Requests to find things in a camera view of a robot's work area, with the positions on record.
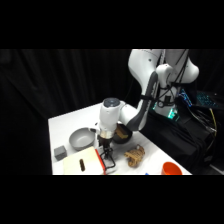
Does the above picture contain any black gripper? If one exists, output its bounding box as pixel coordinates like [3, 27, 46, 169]
[96, 130, 117, 159]

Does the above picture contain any black bowl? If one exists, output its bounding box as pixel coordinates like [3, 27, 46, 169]
[111, 123, 134, 146]

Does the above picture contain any brown wooden toy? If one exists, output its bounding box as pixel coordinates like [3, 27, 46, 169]
[123, 143, 147, 168]

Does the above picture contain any grey bowl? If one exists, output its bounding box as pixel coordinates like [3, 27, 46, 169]
[68, 127, 98, 152]

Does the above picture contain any small grey cube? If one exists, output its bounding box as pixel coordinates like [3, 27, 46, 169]
[53, 145, 68, 162]

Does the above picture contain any orange plate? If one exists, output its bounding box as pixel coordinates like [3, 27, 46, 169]
[161, 161, 184, 176]

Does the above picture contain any black cloth covered stand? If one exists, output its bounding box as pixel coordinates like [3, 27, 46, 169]
[133, 99, 216, 176]

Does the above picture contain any black curtain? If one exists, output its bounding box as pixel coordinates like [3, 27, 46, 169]
[0, 49, 224, 176]

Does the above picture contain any keyboard with cyan lights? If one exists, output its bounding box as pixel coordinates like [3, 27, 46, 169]
[195, 90, 219, 108]

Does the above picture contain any tan wrist camera box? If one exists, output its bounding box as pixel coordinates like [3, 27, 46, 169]
[115, 124, 130, 140]

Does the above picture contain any yellow cable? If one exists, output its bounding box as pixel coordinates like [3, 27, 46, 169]
[208, 107, 218, 138]

